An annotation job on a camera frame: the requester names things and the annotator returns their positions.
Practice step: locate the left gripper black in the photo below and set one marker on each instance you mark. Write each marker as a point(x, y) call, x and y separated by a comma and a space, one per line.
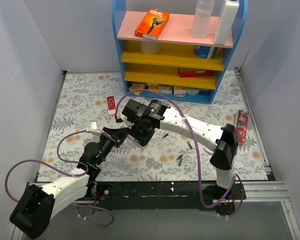
point(112, 135)

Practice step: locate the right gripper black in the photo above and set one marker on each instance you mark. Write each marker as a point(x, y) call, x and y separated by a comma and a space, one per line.
point(137, 135)

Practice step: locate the white remote control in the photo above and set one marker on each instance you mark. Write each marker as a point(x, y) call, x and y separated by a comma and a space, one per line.
point(137, 139)

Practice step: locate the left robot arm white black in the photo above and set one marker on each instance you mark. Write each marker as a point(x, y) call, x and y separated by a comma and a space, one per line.
point(39, 204)

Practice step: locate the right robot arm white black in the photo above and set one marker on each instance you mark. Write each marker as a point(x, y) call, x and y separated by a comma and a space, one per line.
point(221, 142)

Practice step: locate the red white small remote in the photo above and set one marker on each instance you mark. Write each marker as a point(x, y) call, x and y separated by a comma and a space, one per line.
point(111, 105)

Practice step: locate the grey remote with buttons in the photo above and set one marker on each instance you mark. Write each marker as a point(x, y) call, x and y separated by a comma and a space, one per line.
point(208, 151)

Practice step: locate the yellow white small box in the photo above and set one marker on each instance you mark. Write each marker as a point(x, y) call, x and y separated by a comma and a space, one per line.
point(154, 88)

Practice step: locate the orange yellow small box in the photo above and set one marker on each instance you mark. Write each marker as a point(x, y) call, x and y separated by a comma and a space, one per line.
point(137, 87)

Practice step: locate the white small box centre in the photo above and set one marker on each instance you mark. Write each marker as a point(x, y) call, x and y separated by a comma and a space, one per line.
point(165, 89)

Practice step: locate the green battery lower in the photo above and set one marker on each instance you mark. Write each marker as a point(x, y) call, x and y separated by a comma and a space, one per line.
point(180, 161)

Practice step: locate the white red small box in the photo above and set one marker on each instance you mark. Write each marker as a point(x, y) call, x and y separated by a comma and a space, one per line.
point(179, 91)

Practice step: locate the teal white small box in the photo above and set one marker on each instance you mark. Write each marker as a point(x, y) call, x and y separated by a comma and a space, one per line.
point(192, 91)

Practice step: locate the red box on shelf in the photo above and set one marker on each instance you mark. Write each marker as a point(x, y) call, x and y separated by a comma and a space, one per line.
point(194, 72)

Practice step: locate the black base bar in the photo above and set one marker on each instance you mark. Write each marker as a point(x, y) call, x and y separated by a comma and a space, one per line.
point(144, 195)

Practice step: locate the blue shelf unit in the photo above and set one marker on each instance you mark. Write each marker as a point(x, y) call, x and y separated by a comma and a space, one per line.
point(177, 51)

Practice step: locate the white paper roll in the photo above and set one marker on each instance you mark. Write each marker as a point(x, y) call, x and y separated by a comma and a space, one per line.
point(150, 47)

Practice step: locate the red toothpaste box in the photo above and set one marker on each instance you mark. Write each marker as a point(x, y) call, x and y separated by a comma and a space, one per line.
point(241, 125)

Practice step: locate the blue white round container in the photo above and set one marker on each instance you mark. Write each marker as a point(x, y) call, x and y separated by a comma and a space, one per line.
point(205, 52)

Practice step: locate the orange razor box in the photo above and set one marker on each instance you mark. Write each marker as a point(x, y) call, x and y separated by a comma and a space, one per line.
point(152, 24)

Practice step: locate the clear plastic bottle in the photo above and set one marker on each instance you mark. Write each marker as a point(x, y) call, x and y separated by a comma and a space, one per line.
point(202, 17)

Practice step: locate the white tall bottle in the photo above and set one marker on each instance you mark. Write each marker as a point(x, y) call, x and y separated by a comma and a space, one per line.
point(226, 18)

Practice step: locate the aluminium rail frame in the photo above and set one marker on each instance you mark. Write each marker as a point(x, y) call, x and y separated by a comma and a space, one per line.
point(265, 192)

